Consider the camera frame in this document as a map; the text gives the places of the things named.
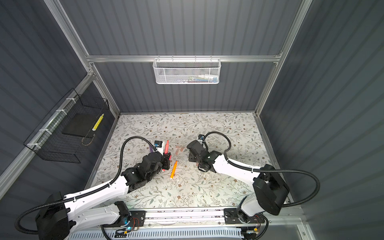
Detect items in white basket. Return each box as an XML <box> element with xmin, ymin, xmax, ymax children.
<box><xmin>176</xmin><ymin>74</ymin><xmax>220</xmax><ymax>84</ymax></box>

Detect orange marker middle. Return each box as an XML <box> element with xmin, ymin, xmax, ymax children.
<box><xmin>170</xmin><ymin>161</ymin><xmax>178</xmax><ymax>179</ymax></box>

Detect pink marker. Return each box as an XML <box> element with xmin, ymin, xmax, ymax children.
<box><xmin>164</xmin><ymin>140</ymin><xmax>169</xmax><ymax>155</ymax></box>

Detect white vented cable duct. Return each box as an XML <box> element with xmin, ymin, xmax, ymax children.
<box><xmin>67</xmin><ymin>227</ymin><xmax>244</xmax><ymax>240</ymax></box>

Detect black wire mesh basket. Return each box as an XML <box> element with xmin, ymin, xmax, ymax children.
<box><xmin>24</xmin><ymin>91</ymin><xmax>109</xmax><ymax>164</ymax></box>

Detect right black corrugated cable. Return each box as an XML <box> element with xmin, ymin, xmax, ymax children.
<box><xmin>202</xmin><ymin>131</ymin><xmax>321</xmax><ymax>208</ymax></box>

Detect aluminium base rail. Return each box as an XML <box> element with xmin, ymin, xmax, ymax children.
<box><xmin>123</xmin><ymin>207</ymin><xmax>304</xmax><ymax>228</ymax></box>

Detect white wire mesh basket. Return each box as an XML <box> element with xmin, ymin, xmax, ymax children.
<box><xmin>153</xmin><ymin>60</ymin><xmax>222</xmax><ymax>85</ymax></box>

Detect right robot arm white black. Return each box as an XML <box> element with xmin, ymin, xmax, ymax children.
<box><xmin>187</xmin><ymin>140</ymin><xmax>290</xmax><ymax>223</ymax></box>

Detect left black corrugated cable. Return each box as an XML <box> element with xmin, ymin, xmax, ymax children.
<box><xmin>14</xmin><ymin>136</ymin><xmax>157</xmax><ymax>235</ymax></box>

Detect yellow marker in basket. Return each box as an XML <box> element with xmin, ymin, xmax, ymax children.
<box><xmin>92</xmin><ymin>114</ymin><xmax>105</xmax><ymax>132</ymax></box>

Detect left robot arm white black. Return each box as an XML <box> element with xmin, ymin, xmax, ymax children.
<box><xmin>36</xmin><ymin>152</ymin><xmax>171</xmax><ymax>240</ymax></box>

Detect black corrugated cable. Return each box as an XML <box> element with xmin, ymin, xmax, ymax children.
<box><xmin>14</xmin><ymin>136</ymin><xmax>157</xmax><ymax>235</ymax></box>
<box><xmin>202</xmin><ymin>131</ymin><xmax>321</xmax><ymax>208</ymax></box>

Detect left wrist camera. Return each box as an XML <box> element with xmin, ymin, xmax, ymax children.
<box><xmin>154</xmin><ymin>141</ymin><xmax>165</xmax><ymax>155</ymax></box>

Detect black foam pad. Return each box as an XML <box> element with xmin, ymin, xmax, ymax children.
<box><xmin>62</xmin><ymin>114</ymin><xmax>98</xmax><ymax>139</ymax></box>

